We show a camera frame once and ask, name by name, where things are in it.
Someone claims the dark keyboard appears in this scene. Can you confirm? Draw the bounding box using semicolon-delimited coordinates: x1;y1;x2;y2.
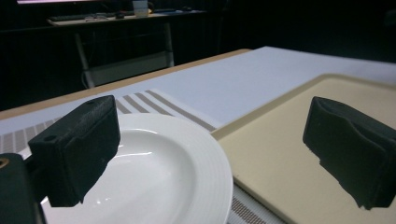
48;12;108;22

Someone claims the striped white placemat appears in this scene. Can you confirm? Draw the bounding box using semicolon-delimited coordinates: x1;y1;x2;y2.
0;88;286;224

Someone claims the white round plate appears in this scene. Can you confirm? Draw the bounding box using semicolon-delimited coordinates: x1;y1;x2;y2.
18;112;234;224

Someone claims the beige tray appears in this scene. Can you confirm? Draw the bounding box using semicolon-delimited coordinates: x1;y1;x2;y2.
210;73;396;224

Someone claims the white cup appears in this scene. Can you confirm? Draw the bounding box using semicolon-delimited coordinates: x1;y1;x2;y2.
132;0;149;18

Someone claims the monitor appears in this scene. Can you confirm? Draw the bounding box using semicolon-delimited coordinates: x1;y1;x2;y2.
17;0;104;5

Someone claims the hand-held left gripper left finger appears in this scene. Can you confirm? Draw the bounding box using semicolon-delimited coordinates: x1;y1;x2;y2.
27;94;121;208

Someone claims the background desk with metal legs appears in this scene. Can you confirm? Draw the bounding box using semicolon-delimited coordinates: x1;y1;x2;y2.
46;9;208;89

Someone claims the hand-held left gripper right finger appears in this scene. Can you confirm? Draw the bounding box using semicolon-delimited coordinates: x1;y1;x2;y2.
302;96;396;211

